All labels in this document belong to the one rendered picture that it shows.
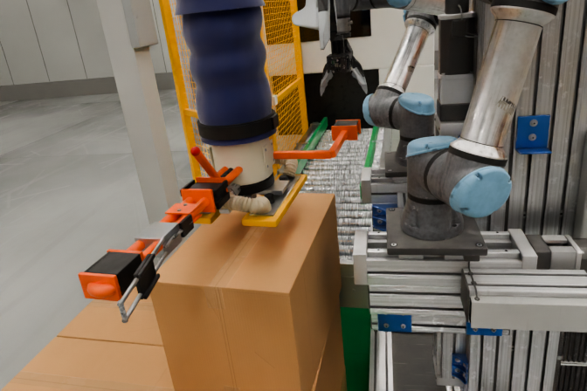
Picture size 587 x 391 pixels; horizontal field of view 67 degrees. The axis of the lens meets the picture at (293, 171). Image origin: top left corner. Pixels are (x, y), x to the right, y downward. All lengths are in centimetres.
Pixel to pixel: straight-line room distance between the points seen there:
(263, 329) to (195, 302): 19
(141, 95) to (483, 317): 209
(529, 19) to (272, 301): 82
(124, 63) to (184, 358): 173
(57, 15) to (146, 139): 1038
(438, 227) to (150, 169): 199
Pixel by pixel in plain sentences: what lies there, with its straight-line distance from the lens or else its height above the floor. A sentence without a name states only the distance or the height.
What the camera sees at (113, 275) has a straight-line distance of 82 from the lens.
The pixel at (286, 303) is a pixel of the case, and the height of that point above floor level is 91.
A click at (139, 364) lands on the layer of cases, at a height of 54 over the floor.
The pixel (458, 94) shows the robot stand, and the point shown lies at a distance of 130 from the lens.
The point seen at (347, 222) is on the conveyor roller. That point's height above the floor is 54.
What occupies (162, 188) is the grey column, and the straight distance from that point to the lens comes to 278.
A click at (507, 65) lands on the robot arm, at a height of 145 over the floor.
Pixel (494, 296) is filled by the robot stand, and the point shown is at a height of 95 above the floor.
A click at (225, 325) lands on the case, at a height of 82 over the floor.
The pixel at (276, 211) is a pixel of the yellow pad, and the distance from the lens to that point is 123.
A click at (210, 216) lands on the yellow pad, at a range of 127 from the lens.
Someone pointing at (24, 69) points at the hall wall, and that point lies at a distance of 1385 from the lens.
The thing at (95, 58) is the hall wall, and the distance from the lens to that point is 1254.
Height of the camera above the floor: 159
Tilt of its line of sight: 20 degrees down
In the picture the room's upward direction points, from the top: 6 degrees counter-clockwise
